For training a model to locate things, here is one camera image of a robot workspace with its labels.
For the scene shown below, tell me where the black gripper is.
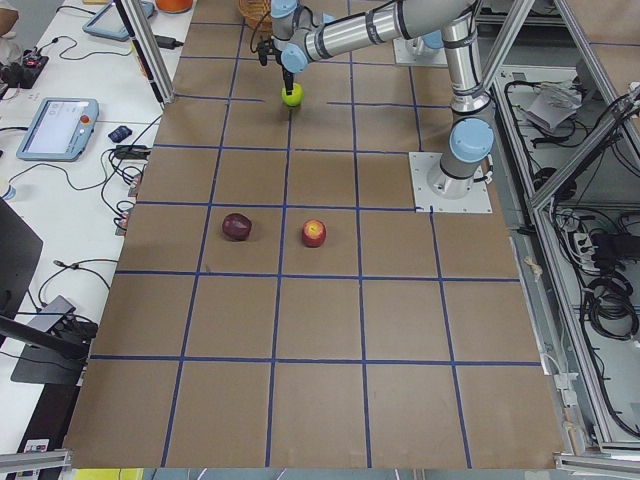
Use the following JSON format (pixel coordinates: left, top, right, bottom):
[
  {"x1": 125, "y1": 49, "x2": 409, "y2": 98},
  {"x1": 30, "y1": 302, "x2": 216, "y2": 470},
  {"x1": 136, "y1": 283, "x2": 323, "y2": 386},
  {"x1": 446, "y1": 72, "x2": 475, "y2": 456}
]
[{"x1": 257, "y1": 39, "x2": 293, "y2": 96}]

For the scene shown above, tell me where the green apple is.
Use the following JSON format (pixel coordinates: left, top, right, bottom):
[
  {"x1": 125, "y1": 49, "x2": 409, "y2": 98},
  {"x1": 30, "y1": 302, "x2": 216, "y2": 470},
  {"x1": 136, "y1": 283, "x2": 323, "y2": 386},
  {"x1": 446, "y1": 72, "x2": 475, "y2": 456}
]
[{"x1": 281, "y1": 83, "x2": 304, "y2": 108}]

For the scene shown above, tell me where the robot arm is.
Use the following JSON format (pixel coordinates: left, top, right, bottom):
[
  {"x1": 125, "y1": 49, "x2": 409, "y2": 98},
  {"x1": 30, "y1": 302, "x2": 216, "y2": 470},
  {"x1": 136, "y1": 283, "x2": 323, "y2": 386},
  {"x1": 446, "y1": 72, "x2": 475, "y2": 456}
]
[{"x1": 252, "y1": 1, "x2": 494, "y2": 200}]

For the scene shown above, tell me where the brown wicker basket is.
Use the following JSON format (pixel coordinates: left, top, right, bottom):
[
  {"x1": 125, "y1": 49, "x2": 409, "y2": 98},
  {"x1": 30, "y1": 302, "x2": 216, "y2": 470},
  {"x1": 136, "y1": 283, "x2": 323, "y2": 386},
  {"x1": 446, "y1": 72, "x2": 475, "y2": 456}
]
[{"x1": 237, "y1": 0, "x2": 271, "y2": 27}]

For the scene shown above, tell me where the dark red apple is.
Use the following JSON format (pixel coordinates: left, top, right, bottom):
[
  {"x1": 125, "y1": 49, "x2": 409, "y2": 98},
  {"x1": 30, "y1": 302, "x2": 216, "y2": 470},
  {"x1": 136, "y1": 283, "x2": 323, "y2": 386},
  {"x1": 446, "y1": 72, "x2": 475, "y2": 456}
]
[{"x1": 221, "y1": 213, "x2": 253, "y2": 241}]

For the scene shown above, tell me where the dark blue pouch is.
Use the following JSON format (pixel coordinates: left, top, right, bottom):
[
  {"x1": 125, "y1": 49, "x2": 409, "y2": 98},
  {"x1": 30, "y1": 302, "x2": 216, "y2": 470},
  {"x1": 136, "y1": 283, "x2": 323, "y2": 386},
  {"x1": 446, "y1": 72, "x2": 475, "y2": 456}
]
[{"x1": 108, "y1": 125, "x2": 133, "y2": 143}]

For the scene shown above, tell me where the far teach pendant tablet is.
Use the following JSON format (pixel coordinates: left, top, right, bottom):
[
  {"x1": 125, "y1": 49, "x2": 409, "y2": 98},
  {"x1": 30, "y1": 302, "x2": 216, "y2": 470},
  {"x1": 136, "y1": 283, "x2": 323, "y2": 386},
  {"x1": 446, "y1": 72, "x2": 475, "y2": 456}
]
[{"x1": 82, "y1": 1, "x2": 155, "y2": 41}]

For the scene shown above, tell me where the teach pendant tablet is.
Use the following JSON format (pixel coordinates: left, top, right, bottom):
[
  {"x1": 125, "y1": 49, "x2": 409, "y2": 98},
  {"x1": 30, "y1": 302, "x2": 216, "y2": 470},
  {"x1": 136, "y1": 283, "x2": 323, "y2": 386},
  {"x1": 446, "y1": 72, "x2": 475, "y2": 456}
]
[
  {"x1": 82, "y1": 1, "x2": 155, "y2": 41},
  {"x1": 16, "y1": 97, "x2": 100, "y2": 162}
]

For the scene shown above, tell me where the near teach pendant tablet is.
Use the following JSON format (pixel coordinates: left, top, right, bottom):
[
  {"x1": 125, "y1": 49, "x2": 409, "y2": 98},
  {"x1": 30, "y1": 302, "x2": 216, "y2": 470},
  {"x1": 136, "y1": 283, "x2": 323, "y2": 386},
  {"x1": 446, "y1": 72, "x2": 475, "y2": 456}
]
[{"x1": 16, "y1": 97, "x2": 100, "y2": 162}]

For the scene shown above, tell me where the grey hub box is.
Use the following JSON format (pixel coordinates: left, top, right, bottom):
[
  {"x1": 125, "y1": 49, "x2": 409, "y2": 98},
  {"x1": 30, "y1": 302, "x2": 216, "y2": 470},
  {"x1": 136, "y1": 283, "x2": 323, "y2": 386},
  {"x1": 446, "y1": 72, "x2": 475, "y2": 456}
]
[{"x1": 27, "y1": 295, "x2": 76, "y2": 332}]

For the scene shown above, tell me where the black monitor stand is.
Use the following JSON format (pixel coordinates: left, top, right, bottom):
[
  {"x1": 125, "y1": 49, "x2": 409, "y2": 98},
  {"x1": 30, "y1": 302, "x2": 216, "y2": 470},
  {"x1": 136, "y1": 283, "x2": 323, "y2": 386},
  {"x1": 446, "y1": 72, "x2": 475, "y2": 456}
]
[{"x1": 0, "y1": 197, "x2": 99, "y2": 386}]

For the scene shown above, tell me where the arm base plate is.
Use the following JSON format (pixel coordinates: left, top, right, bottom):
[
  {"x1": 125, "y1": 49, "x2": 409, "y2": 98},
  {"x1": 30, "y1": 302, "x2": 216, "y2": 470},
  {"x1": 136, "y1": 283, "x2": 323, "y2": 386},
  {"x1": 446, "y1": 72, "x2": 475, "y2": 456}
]
[
  {"x1": 393, "y1": 37, "x2": 447, "y2": 68},
  {"x1": 408, "y1": 152, "x2": 493, "y2": 214}
]

